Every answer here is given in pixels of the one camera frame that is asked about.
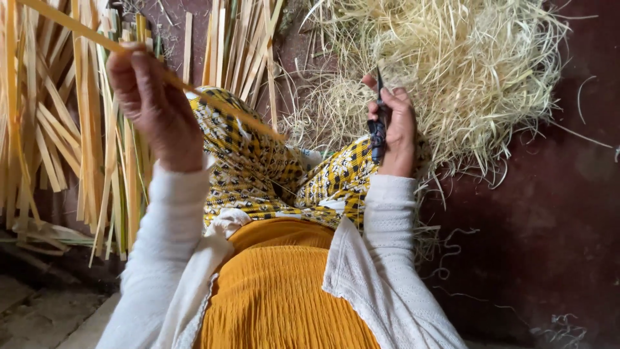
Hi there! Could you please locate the person's right hand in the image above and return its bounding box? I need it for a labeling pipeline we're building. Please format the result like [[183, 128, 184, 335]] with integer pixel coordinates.
[[361, 74, 418, 178]]

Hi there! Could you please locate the person's left hand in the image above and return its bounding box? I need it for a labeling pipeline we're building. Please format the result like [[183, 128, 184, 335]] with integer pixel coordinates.
[[106, 43, 205, 174]]

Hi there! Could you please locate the long yellow bamboo strip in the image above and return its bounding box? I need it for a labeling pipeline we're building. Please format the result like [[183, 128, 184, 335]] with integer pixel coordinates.
[[17, 0, 287, 143]]

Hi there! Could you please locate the dark knife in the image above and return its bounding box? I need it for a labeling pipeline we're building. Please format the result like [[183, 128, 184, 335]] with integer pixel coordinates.
[[367, 68, 391, 164]]

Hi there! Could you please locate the pile of bamboo strips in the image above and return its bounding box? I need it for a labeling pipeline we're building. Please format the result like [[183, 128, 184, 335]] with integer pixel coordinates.
[[0, 0, 286, 268]]

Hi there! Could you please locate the yellow patterned skirt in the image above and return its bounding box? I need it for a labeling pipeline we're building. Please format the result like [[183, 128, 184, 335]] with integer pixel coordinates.
[[186, 86, 432, 232]]

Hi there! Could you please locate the mustard yellow top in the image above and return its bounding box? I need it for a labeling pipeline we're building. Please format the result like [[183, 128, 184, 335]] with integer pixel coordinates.
[[193, 217, 381, 349]]

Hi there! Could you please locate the white cardigan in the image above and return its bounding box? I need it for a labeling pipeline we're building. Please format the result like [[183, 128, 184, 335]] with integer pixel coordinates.
[[96, 155, 468, 349]]

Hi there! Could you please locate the heap of pale bamboo shavings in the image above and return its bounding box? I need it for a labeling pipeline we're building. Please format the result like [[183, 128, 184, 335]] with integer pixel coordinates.
[[278, 0, 572, 195]]

